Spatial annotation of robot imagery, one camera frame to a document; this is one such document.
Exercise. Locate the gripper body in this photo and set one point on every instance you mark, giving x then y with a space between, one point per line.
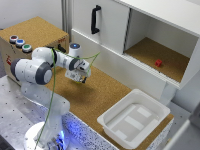
76 72

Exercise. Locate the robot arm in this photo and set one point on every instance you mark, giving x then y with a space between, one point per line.
33 71

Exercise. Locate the pink block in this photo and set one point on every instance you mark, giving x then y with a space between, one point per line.
158 62

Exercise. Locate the white sliding door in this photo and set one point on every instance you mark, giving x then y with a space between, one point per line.
100 25

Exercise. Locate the green button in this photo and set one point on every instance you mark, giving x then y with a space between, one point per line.
26 48

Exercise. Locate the wooden drawer box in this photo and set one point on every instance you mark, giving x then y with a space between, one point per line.
30 36

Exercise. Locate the blue button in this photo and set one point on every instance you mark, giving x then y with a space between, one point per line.
20 42

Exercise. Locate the red button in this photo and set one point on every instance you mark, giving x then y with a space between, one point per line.
13 39

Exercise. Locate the white plastic box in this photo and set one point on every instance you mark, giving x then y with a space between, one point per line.
133 118

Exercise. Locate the white cabinet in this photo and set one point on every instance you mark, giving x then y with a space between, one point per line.
150 43

